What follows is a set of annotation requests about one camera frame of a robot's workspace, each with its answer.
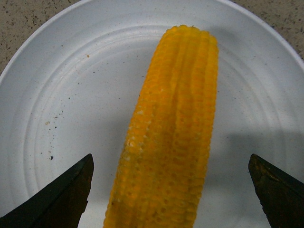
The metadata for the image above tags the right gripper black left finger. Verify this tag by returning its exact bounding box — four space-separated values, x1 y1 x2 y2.
0 154 94 228

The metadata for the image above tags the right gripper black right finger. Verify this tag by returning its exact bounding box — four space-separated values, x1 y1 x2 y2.
248 154 304 228

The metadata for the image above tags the yellow corn cob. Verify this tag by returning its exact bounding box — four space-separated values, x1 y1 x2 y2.
103 25 219 228

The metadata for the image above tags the light blue plate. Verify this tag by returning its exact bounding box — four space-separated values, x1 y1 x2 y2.
0 0 304 228

